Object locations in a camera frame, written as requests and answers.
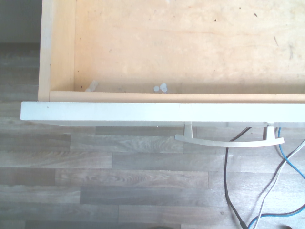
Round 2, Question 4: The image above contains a white drawer with wooden interior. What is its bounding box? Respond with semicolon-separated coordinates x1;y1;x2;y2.
20;0;305;127

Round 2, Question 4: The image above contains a silver curved drawer handle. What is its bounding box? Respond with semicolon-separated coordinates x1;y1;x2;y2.
174;122;285;149

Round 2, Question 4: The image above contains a black floor cable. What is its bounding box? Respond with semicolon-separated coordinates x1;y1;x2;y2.
224;127;253;229

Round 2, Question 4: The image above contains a white floor cable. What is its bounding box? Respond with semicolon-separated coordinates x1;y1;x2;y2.
249;140;305;229

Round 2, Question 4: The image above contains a blue floor cable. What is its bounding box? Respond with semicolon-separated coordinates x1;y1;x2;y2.
247;127;305;229

